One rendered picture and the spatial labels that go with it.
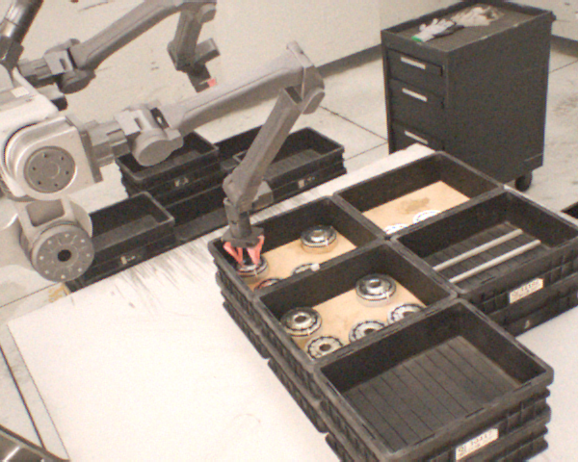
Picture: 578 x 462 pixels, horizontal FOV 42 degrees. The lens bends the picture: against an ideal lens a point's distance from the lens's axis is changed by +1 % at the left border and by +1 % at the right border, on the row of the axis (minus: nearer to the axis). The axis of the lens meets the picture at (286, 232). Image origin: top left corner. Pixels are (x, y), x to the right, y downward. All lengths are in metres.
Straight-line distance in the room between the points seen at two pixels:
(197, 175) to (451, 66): 1.18
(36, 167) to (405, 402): 0.89
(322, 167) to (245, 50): 2.11
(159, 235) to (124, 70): 2.08
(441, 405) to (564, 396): 0.34
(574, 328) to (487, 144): 1.66
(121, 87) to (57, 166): 3.41
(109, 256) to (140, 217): 0.35
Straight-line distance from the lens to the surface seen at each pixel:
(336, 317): 1.88
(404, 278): 1.93
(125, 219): 3.12
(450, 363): 1.74
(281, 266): 2.08
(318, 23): 5.39
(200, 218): 3.26
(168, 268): 2.41
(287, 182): 3.07
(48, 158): 1.42
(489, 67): 3.41
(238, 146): 3.70
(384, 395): 1.67
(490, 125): 3.53
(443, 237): 2.06
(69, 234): 1.76
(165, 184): 3.28
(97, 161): 1.44
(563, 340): 2.01
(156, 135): 1.47
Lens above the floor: 2.03
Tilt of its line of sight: 33 degrees down
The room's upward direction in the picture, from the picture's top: 9 degrees counter-clockwise
